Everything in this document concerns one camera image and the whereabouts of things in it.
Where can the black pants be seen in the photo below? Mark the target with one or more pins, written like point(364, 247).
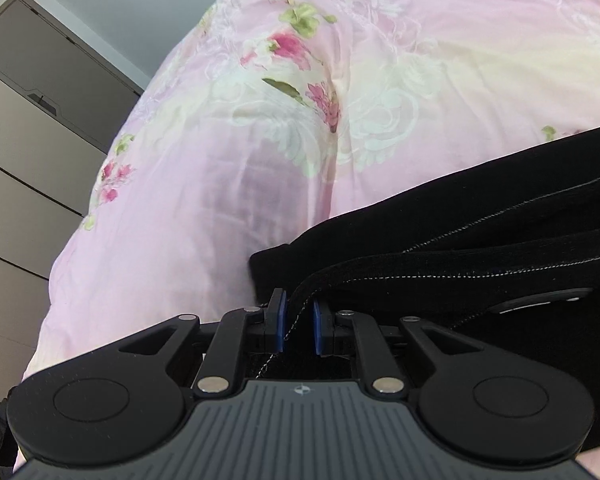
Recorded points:
point(455, 220)

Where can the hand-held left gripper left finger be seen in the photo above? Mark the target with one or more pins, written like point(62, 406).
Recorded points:
point(279, 321)

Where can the grey beige wardrobe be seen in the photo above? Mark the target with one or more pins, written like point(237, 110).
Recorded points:
point(20, 110)

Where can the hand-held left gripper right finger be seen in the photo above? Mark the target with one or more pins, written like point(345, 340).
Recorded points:
point(318, 329)

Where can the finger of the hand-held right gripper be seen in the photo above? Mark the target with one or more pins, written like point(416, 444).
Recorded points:
point(545, 301)

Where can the pink floral blanket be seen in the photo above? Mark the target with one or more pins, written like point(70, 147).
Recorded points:
point(230, 160)

